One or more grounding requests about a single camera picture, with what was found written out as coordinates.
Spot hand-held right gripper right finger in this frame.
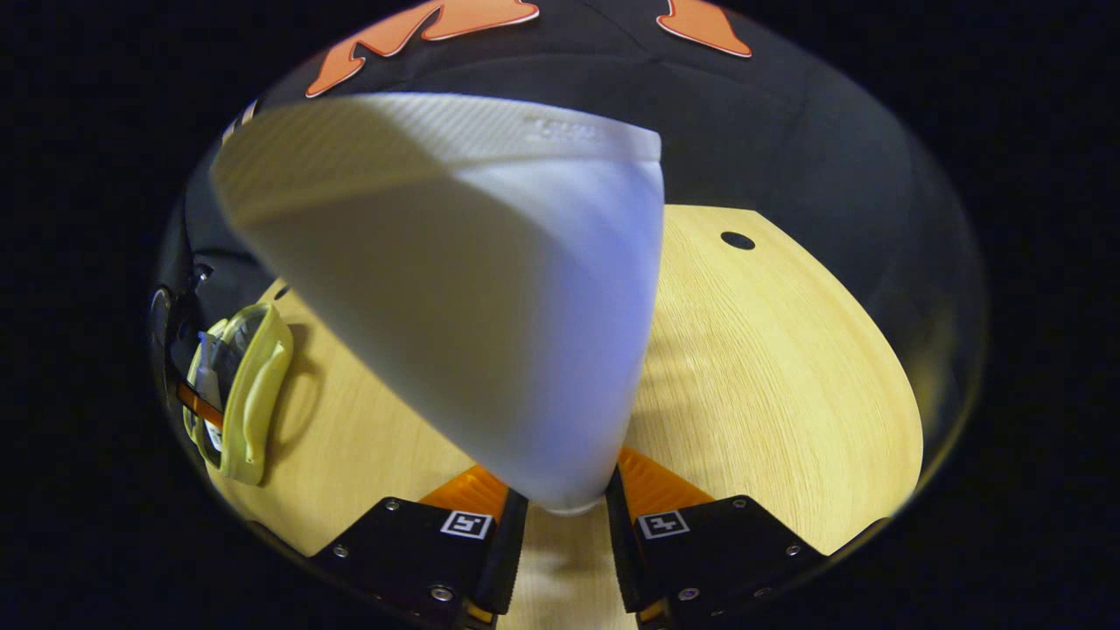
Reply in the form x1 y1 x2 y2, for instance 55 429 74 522
604 446 828 624

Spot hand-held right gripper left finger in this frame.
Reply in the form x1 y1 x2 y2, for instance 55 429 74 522
311 464 530 627

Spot pale yellow suitcase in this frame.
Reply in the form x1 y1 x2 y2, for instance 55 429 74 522
182 302 296 487

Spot white squeeze tube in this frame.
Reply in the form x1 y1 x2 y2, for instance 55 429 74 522
210 92 666 515

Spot black backdrop cloth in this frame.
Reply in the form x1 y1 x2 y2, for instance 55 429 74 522
157 0 990 438

